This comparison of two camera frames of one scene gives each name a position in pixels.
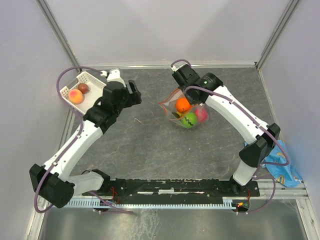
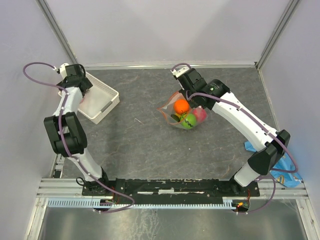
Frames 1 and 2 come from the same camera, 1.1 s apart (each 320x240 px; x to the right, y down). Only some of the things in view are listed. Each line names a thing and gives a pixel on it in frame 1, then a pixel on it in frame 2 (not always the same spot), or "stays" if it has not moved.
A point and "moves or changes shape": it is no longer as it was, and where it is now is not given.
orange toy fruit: (182, 105) stays
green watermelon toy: (189, 120) stays
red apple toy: (202, 114) stays
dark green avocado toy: (177, 114) moves or changes shape
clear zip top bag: (181, 112) stays
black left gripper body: (130, 99) → (87, 83)
